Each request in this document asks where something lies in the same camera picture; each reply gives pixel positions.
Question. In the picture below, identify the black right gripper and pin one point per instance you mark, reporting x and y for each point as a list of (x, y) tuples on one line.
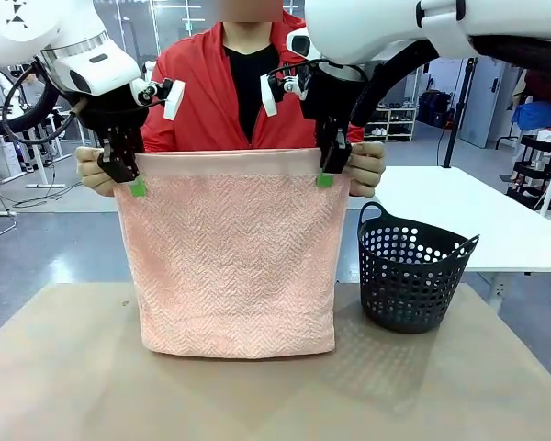
[(330, 96)]

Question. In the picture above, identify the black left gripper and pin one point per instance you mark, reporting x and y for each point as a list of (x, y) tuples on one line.
[(112, 110)]

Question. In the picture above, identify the pink herringbone towel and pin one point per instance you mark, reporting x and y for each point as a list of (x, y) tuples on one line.
[(229, 257)]

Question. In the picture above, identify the person's left forearm red sleeve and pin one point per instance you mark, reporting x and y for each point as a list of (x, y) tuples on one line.
[(357, 134)]

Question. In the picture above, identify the person's right forearm red sleeve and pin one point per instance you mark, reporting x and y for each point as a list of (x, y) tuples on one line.
[(158, 135)]

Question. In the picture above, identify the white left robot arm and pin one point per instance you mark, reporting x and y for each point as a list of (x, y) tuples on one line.
[(27, 23)]

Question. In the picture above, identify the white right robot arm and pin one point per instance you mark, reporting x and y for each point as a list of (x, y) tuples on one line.
[(372, 27)]

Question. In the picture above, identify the person's right hand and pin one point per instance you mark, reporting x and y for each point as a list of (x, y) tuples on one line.
[(89, 170)]

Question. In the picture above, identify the person's left hand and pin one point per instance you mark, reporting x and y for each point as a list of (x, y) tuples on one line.
[(369, 167)]

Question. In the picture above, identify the white shoe rack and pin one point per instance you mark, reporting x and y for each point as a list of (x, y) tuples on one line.
[(390, 124)]

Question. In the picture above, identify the white desk with legs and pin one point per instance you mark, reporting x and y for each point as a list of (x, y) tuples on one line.
[(46, 151)]

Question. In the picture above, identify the person's body in red jacket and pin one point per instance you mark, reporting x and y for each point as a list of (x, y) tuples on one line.
[(202, 92)]

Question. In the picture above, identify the dark blue luggage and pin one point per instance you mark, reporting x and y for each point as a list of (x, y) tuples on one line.
[(434, 110)]

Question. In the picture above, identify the black tripod pole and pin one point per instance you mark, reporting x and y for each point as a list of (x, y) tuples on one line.
[(454, 133)]

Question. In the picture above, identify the white table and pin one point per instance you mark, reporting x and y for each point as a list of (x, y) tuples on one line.
[(464, 197)]

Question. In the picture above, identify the black perforated plastic basket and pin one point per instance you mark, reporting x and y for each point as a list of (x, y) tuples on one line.
[(408, 294)]

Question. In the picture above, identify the black utility cart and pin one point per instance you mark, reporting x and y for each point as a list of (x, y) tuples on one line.
[(532, 151)]

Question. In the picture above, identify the blue cloth bag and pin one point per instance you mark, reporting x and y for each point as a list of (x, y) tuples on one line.
[(532, 115)]

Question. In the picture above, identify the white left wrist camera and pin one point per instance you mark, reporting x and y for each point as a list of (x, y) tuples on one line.
[(173, 98)]

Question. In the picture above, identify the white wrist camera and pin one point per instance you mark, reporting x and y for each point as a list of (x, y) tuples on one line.
[(268, 96), (173, 98)]

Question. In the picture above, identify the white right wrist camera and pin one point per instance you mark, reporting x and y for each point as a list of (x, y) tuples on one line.
[(268, 96)]

